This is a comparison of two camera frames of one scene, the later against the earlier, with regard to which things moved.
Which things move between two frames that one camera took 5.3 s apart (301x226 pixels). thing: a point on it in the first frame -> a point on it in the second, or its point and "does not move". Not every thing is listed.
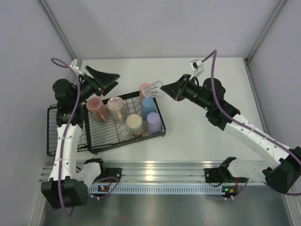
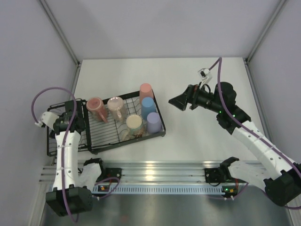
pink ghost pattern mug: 95,105 does not move
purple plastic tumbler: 154,124 does not move
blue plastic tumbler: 147,106 does not move
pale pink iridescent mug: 115,105 does not move
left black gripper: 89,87 -> 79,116
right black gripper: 177,90 -> 181,100
